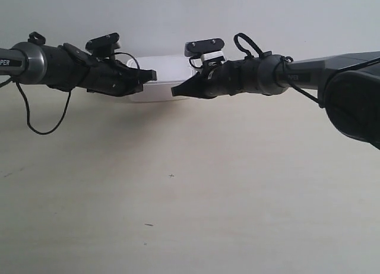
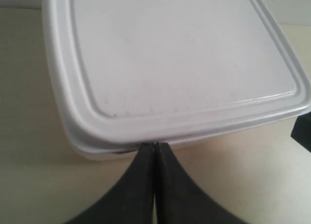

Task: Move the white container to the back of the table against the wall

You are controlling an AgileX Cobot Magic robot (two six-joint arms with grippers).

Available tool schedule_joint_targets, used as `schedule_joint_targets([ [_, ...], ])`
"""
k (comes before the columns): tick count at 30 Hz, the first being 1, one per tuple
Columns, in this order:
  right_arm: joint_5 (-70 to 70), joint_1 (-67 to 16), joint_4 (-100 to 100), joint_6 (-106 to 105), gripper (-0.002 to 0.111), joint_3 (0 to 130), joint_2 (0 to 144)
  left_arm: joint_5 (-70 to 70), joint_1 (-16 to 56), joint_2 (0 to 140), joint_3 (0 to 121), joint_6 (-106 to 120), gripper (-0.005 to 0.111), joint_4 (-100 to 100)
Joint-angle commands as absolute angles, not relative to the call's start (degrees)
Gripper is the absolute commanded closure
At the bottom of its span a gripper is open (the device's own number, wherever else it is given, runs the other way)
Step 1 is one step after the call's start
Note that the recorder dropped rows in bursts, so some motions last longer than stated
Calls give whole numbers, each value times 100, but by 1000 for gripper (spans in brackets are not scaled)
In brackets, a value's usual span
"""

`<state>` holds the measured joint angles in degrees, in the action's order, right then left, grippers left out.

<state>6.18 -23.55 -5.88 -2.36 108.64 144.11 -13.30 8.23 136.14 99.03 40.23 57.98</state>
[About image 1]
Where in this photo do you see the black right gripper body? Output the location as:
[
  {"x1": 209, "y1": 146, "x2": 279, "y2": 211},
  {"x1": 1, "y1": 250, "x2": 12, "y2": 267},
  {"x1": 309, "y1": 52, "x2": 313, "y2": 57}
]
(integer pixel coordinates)
[{"x1": 192, "y1": 62, "x2": 235, "y2": 99}]

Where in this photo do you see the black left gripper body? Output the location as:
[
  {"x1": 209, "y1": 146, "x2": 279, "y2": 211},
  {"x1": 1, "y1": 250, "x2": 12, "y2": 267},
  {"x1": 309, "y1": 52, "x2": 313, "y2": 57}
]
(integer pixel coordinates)
[{"x1": 80, "y1": 59, "x2": 144, "y2": 97}]

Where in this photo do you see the white lidded plastic container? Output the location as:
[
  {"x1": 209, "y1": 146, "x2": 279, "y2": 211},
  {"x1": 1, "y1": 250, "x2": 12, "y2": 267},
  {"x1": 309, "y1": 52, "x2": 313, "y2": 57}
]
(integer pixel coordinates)
[{"x1": 126, "y1": 55, "x2": 195, "y2": 103}]

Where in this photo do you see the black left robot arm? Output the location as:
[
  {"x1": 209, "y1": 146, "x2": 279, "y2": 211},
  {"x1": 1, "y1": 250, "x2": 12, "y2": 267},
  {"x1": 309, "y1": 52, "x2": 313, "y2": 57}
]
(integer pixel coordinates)
[{"x1": 1, "y1": 42, "x2": 157, "y2": 97}]

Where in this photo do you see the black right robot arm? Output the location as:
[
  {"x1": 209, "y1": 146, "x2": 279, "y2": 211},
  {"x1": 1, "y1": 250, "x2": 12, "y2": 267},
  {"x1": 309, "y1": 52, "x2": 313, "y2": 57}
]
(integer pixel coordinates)
[{"x1": 171, "y1": 51, "x2": 379, "y2": 148}]

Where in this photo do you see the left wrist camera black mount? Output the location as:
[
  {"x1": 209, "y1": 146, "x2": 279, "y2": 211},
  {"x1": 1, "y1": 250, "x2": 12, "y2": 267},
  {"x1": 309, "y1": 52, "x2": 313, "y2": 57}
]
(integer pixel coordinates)
[{"x1": 85, "y1": 32, "x2": 121, "y2": 60}]

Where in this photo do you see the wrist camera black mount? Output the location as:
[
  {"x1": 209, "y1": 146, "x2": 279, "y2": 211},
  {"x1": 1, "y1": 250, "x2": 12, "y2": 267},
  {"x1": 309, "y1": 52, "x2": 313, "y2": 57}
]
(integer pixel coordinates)
[
  {"x1": 85, "y1": 32, "x2": 121, "y2": 60},
  {"x1": 184, "y1": 38, "x2": 226, "y2": 73}
]

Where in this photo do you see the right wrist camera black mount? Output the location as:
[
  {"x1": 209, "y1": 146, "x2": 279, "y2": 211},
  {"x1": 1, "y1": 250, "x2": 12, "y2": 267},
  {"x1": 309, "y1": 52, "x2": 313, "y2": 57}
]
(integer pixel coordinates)
[{"x1": 184, "y1": 38, "x2": 226, "y2": 73}]

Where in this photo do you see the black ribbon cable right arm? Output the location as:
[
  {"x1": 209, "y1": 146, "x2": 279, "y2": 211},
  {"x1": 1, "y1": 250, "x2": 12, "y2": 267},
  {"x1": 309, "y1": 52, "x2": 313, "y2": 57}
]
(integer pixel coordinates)
[{"x1": 233, "y1": 33, "x2": 268, "y2": 59}]

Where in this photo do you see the thin black cable left arm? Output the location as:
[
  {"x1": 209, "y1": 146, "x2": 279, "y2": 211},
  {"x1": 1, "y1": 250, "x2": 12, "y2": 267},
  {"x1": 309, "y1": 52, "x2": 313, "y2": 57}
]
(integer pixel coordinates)
[{"x1": 14, "y1": 51, "x2": 140, "y2": 135}]

